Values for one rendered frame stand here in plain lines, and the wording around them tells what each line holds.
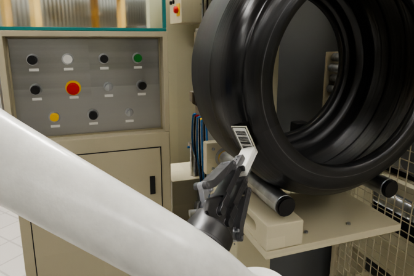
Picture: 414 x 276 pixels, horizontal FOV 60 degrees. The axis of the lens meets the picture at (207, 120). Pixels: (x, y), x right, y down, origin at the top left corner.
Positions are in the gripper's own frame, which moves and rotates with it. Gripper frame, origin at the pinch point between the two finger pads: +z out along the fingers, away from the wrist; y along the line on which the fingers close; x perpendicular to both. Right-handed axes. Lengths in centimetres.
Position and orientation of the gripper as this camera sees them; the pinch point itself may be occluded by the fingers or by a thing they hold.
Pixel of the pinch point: (244, 161)
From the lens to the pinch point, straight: 67.0
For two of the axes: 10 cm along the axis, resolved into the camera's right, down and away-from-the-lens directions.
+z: 3.8, -5.5, 7.4
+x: 7.9, -2.2, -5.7
